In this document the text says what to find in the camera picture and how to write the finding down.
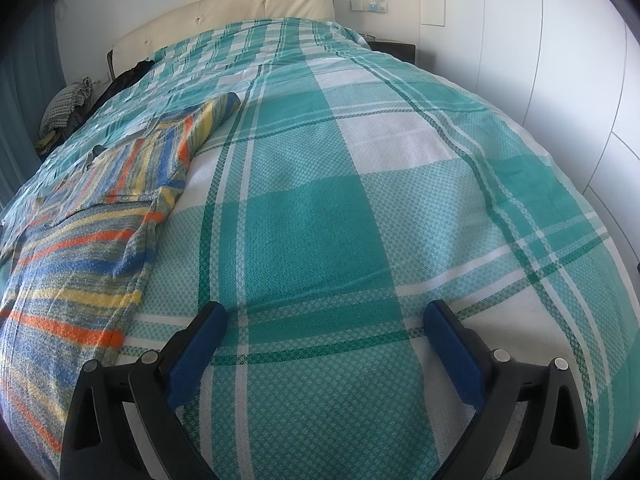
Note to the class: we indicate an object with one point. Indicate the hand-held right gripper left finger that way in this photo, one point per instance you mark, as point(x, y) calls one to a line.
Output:
point(195, 355)

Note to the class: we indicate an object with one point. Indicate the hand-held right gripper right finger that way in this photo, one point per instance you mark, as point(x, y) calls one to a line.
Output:
point(455, 355)

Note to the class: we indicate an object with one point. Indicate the striped knit sweater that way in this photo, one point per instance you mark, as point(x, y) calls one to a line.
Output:
point(75, 260)

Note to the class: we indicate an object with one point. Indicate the teal plaid bed blanket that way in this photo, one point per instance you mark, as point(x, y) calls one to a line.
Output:
point(375, 185)

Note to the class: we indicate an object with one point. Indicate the olive yellow cloth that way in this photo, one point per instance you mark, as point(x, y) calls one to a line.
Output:
point(46, 141)

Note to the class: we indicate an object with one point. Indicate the checkered cloth bundle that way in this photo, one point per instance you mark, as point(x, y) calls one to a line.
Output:
point(67, 102)

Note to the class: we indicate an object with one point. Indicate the dark cloth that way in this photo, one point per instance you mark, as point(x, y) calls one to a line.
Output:
point(125, 80)

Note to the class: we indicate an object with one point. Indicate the dark wooden nightstand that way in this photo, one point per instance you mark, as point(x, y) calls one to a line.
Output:
point(395, 50)

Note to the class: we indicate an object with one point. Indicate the teal curtain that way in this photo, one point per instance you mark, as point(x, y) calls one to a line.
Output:
point(30, 85)

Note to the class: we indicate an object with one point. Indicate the white wardrobe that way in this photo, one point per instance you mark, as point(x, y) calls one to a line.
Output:
point(525, 35)

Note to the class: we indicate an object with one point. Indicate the cream padded headboard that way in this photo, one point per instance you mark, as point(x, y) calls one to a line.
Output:
point(225, 15)

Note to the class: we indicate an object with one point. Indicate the wall socket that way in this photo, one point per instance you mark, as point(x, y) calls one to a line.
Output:
point(370, 4)

